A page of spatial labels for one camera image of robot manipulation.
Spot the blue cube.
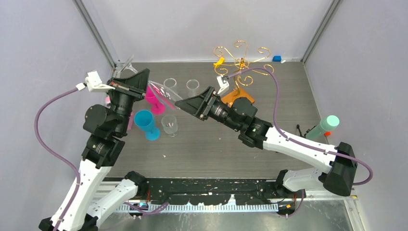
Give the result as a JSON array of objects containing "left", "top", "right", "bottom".
[{"left": 272, "top": 55, "right": 282, "bottom": 62}]

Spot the mint green bottle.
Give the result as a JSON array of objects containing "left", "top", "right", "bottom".
[{"left": 306, "top": 115, "right": 340, "bottom": 140}]

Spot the clear wine glass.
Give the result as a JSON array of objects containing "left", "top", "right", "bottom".
[
  {"left": 186, "top": 79, "right": 200, "bottom": 98},
  {"left": 164, "top": 78, "right": 178, "bottom": 93}
]

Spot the small yellow block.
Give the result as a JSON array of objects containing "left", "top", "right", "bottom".
[{"left": 213, "top": 57, "right": 225, "bottom": 69}]

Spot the pink wine glass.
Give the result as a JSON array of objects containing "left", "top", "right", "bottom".
[{"left": 145, "top": 86, "right": 166, "bottom": 115}]

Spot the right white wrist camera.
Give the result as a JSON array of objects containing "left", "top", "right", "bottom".
[{"left": 217, "top": 75, "right": 230, "bottom": 96}]

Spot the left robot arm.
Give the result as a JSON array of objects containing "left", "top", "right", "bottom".
[{"left": 38, "top": 69, "right": 150, "bottom": 231}]

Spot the pink wedge stand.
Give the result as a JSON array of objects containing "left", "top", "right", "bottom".
[{"left": 104, "top": 95, "right": 134, "bottom": 131}]

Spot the gold wire wine glass rack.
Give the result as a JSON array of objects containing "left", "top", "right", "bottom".
[{"left": 213, "top": 40, "right": 271, "bottom": 77}]

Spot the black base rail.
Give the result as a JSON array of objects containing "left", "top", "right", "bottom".
[{"left": 135, "top": 178, "right": 303, "bottom": 205}]

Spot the orange wooden rack base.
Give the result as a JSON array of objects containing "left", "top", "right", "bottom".
[{"left": 221, "top": 88, "right": 255, "bottom": 107}]

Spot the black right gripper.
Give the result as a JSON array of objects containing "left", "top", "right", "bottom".
[{"left": 175, "top": 86, "right": 241, "bottom": 132}]

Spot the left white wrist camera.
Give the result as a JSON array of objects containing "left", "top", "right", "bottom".
[{"left": 76, "top": 70, "right": 115, "bottom": 92}]

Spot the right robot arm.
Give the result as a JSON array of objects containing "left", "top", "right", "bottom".
[{"left": 175, "top": 87, "right": 357, "bottom": 198}]

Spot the blue wine glass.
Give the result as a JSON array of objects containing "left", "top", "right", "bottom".
[{"left": 134, "top": 110, "right": 160, "bottom": 141}]

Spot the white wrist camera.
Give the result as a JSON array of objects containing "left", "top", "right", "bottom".
[
  {"left": 217, "top": 75, "right": 230, "bottom": 96},
  {"left": 76, "top": 70, "right": 115, "bottom": 92}
]

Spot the small black tripod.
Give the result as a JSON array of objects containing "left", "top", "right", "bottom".
[{"left": 296, "top": 124, "right": 314, "bottom": 138}]

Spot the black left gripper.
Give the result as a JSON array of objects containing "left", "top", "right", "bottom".
[{"left": 105, "top": 68, "right": 149, "bottom": 135}]

